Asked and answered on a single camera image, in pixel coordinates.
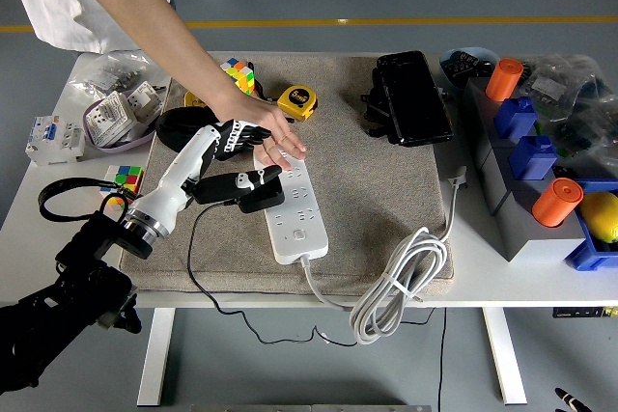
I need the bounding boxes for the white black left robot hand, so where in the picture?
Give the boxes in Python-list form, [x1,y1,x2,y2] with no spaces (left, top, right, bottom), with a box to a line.
[126,118,284,239]

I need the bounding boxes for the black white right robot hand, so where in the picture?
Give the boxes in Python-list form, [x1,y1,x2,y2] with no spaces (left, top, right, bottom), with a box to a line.
[553,386,588,412]

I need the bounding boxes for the person's hand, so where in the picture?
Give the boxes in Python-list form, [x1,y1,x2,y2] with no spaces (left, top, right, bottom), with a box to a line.
[211,92,308,173]

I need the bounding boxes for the black plug adapter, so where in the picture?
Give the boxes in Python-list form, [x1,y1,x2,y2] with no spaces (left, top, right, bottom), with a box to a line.
[239,178,286,214]

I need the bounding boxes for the white power strip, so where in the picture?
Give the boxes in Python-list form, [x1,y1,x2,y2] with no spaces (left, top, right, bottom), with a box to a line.
[253,149,330,266]

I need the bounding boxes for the black cloth pouch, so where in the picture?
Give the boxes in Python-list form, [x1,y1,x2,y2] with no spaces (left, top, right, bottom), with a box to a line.
[154,106,233,152]

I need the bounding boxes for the yellow tape measure red label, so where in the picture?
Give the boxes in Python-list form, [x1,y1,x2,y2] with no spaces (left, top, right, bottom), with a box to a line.
[276,84,319,123]

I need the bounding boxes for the small colourful puzzle cube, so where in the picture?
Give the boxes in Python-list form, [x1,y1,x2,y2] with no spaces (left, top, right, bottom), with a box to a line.
[98,164,145,208]

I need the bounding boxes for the large colourful puzzle cube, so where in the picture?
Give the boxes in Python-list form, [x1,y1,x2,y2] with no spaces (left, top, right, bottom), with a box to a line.
[219,58,256,95]

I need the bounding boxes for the white table leg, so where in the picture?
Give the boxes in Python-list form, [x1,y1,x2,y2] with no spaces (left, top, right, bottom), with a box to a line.
[136,308,177,407]
[482,308,528,406]

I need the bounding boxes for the black table control panel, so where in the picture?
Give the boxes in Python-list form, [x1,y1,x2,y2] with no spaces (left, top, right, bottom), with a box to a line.
[552,306,618,319]

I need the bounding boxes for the grey-brown mat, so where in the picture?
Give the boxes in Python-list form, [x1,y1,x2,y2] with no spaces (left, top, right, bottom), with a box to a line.
[118,52,455,295]

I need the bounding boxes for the clear bag of screws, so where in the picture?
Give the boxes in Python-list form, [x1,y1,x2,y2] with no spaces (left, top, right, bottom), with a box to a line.
[67,48,173,104]

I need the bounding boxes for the white circuit breaker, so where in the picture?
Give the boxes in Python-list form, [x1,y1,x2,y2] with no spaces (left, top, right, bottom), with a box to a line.
[24,114,87,166]

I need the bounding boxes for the blue bin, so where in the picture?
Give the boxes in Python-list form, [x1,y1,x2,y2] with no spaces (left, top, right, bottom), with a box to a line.
[563,179,618,272]

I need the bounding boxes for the black flat device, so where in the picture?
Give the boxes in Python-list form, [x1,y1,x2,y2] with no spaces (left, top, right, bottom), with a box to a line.
[376,49,455,147]

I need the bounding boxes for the grey block holder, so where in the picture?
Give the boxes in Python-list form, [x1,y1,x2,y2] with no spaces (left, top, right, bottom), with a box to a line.
[458,76,600,263]

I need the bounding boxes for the yellow lemon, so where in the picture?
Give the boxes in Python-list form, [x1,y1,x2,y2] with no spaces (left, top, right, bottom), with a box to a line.
[577,191,618,244]

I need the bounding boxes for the orange cylinder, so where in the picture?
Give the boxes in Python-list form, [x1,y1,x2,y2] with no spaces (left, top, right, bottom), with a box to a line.
[484,58,524,102]
[531,177,585,229]

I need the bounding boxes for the black parts packets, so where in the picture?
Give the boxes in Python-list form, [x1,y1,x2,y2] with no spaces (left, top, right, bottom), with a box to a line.
[444,52,496,83]

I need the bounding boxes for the light blue bowl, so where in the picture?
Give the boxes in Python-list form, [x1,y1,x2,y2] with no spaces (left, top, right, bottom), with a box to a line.
[438,46,501,95]

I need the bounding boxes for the blue block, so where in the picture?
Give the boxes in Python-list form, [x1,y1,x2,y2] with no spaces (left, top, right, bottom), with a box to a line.
[507,135,559,182]
[492,96,539,141]

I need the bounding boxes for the clear bag of parts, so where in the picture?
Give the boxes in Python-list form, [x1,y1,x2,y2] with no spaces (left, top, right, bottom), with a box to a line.
[519,53,607,119]
[540,93,618,172]

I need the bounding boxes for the black tape measure strap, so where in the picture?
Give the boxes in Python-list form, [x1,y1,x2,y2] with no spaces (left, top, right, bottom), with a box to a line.
[248,62,267,99]

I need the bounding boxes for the thin black plug cord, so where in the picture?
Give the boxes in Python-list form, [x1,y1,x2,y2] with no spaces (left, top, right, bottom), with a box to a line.
[185,199,435,348]

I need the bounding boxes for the white wall socket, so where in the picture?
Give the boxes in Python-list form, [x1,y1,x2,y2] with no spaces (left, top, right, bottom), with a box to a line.
[85,90,140,149]
[126,80,167,123]

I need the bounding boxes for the black bracket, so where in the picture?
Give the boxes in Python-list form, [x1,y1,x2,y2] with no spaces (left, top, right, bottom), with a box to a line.
[360,68,395,141]

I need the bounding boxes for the hanging black cable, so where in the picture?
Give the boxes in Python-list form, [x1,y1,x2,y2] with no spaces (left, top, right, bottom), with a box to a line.
[436,308,448,412]

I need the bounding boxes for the white power strip cable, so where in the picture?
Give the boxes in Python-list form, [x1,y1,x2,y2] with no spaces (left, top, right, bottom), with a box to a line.
[299,165,468,345]

